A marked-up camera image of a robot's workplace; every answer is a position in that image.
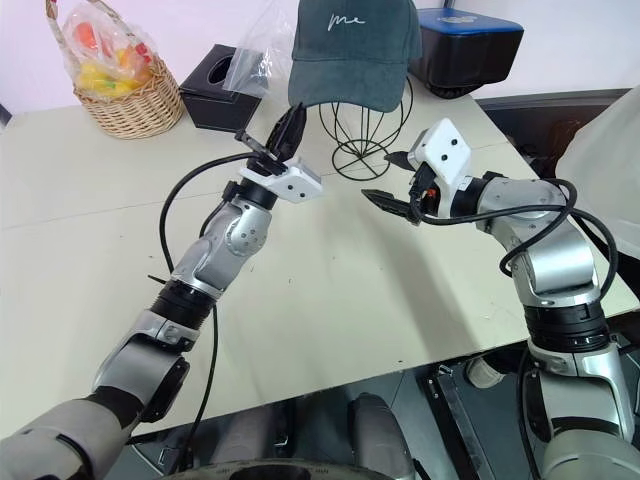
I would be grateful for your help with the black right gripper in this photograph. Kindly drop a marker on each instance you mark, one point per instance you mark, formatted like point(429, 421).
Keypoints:
point(422, 190)

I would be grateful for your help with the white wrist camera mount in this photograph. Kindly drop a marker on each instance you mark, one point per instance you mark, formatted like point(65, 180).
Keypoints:
point(295, 182)
point(445, 150)

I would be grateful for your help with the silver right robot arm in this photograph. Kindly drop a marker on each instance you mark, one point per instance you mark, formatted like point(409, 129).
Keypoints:
point(560, 260)

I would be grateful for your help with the grey rounded robot leg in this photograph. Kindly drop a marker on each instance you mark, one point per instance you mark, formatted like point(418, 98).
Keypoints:
point(380, 435)
point(250, 435)

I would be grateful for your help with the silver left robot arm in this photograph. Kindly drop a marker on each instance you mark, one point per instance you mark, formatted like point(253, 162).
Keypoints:
point(235, 240)

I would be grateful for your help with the clear bag of toy fruit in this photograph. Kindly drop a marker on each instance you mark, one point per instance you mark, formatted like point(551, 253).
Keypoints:
point(100, 65)

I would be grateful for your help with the woven wicker basket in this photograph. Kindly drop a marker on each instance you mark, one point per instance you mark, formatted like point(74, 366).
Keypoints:
point(130, 111)

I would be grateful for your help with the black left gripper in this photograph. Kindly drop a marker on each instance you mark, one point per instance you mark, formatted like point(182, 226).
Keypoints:
point(267, 161)

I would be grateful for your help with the dark round robot base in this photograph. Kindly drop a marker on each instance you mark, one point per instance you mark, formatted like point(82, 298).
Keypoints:
point(280, 470)

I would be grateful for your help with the black tissue box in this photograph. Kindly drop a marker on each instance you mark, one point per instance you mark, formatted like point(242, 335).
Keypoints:
point(210, 107)

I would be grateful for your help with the white shoe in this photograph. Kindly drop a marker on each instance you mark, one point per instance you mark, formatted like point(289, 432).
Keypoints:
point(484, 374)

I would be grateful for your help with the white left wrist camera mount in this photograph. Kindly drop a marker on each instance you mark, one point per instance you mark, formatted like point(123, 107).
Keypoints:
point(295, 182)

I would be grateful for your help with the black and blue device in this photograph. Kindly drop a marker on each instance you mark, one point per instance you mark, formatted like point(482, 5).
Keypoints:
point(465, 55)

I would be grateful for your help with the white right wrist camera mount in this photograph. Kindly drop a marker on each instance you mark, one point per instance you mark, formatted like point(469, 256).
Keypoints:
point(445, 150)

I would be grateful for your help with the dark green baseball cap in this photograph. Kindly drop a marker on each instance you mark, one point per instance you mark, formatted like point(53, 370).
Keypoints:
point(350, 60)

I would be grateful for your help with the white cloth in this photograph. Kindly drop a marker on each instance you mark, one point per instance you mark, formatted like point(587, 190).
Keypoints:
point(610, 150)

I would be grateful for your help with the small clear plastic bag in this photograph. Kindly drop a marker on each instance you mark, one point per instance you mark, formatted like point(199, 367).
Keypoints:
point(245, 65)

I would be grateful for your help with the black metal frame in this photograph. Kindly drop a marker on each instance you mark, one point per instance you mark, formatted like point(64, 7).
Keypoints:
point(450, 415)

